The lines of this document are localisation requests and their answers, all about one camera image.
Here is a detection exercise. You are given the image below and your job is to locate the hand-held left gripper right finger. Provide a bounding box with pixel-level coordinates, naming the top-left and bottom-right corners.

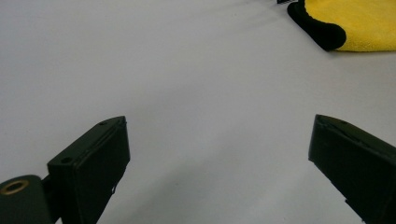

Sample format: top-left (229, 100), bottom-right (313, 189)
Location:
top-left (308, 114), bottom-right (396, 224)

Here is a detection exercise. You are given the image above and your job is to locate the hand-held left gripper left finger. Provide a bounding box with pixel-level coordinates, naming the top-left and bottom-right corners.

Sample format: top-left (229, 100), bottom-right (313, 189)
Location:
top-left (47, 116), bottom-right (131, 224)

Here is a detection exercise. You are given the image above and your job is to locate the black hanger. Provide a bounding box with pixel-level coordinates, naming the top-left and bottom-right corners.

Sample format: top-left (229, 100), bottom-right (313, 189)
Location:
top-left (286, 0), bottom-right (347, 52)

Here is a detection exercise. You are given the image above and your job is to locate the yellow towel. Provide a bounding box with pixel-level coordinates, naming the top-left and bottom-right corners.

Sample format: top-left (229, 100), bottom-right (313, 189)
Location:
top-left (304, 0), bottom-right (396, 53)

